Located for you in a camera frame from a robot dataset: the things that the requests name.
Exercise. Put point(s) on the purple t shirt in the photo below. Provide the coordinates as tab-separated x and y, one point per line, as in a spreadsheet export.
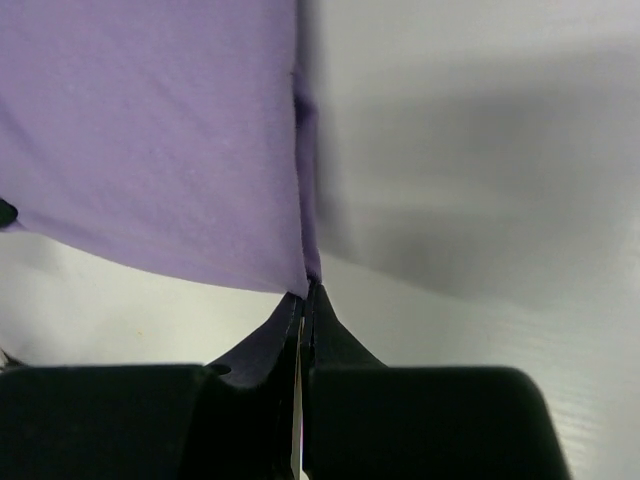
175	137

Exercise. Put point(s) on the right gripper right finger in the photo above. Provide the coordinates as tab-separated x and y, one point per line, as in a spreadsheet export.
363	419

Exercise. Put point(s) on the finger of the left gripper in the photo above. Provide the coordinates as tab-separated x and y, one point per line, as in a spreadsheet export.
8	214

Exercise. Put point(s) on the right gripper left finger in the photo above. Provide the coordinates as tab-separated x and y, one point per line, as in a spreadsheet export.
230	419

